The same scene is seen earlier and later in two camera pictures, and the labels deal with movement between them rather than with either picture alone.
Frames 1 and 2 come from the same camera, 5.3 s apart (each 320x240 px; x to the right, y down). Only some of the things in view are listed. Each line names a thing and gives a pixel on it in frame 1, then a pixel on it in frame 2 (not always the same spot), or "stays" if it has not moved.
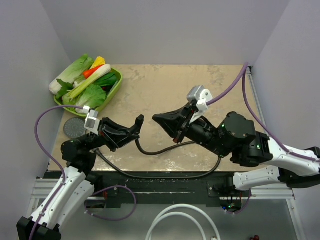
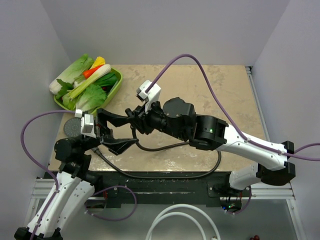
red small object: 256,237 stays
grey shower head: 74,127 stays
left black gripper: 107,127 → 116,145
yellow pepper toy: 99,61 stays
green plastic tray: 109,96 stays
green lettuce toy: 93,96 stays
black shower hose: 109,162 → 102,156
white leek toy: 98,72 stays
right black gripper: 173,122 → 144,127
